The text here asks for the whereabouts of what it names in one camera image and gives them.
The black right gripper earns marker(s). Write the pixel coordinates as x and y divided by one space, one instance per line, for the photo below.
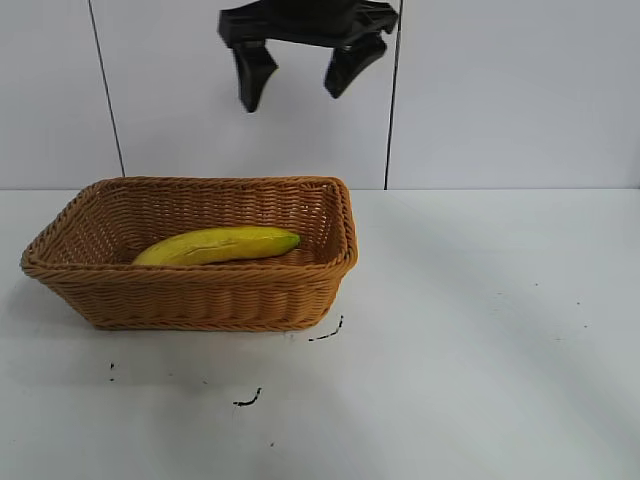
310 20

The yellow banana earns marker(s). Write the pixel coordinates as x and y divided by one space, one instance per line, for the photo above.
220 247

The brown woven wicker basket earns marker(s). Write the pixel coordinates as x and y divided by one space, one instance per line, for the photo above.
200 300

